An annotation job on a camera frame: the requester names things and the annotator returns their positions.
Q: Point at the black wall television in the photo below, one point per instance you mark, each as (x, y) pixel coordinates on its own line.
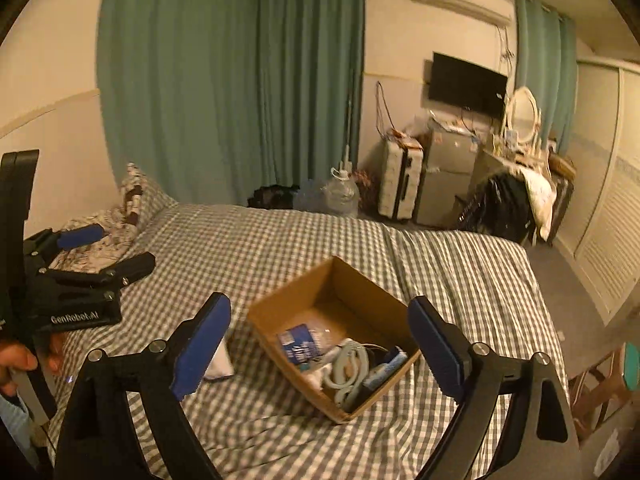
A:
(466, 85)

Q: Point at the blue floral tissue pack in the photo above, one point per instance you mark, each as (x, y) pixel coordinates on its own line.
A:
(391, 362)

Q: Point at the floral patterned blanket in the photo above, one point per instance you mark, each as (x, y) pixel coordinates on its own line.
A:
(121, 227)

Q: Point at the green curtain by wardrobe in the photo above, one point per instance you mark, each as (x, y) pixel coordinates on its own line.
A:
(546, 63)

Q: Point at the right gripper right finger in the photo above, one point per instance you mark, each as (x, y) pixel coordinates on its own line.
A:
(538, 439)

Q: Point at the checkered pillow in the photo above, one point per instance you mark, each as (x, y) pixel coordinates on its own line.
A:
(142, 198)

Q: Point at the white garment on chair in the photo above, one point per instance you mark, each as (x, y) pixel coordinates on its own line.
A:
(541, 194)

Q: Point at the brown cardboard box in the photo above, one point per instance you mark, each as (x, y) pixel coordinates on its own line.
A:
(341, 302)

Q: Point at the black bag on chair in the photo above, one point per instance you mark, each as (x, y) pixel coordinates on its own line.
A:
(499, 207)

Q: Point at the wooden chair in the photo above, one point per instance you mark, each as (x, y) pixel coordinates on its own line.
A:
(602, 389)

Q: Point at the white suitcase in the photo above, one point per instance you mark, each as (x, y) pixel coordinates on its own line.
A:
(400, 178)

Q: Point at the round white vanity mirror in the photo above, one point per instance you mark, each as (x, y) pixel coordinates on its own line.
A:
(523, 117)

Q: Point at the white louvered wardrobe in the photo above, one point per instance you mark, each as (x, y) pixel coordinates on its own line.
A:
(599, 234)

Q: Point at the green curtain large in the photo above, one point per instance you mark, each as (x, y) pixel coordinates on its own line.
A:
(215, 98)

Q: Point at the clear water jug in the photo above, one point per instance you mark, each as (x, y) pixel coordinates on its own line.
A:
(341, 194)

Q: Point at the person's left hand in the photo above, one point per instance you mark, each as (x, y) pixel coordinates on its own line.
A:
(15, 356)

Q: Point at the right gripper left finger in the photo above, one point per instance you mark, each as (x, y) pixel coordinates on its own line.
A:
(98, 439)

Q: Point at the black bag on floor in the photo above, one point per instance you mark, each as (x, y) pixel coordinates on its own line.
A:
(274, 196)

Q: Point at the white cloth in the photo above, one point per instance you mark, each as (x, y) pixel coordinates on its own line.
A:
(220, 366)

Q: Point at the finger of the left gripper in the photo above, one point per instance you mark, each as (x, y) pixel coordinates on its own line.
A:
(48, 243)
(117, 275)

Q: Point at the grey mini fridge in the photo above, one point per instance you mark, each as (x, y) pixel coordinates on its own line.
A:
(446, 173)

